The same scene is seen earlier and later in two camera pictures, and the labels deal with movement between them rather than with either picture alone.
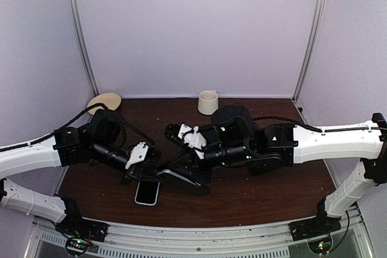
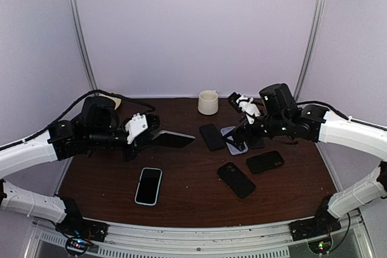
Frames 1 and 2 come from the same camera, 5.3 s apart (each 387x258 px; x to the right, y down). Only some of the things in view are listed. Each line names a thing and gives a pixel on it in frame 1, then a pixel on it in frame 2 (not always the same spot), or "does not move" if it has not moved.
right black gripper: [191, 163] -> [236, 133]
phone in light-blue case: [147, 193] does not move
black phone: [168, 179] -> [170, 139]
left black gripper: [139, 170] -> [138, 144]
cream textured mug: [208, 102] does not move
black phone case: [173, 182] -> [240, 183]
